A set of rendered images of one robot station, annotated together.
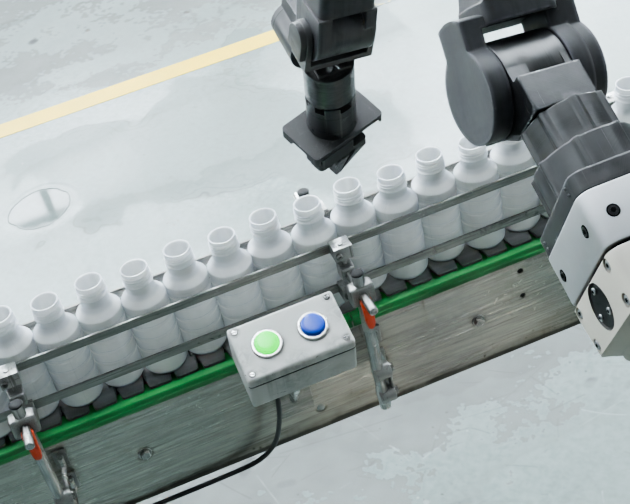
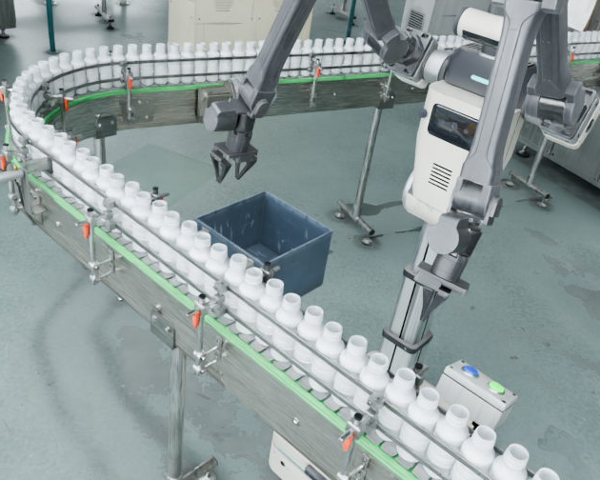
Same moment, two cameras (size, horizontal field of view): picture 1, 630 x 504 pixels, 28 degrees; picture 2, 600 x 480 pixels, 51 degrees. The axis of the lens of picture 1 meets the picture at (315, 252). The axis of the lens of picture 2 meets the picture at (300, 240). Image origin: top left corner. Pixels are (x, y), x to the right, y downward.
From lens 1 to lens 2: 2.15 m
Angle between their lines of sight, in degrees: 95
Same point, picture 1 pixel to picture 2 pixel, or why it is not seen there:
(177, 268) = (491, 437)
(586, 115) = not seen: hidden behind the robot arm
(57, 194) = not seen: outside the picture
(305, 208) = (399, 385)
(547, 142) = not seen: hidden behind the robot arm
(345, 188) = (372, 368)
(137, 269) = (509, 461)
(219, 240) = (453, 423)
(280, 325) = (482, 384)
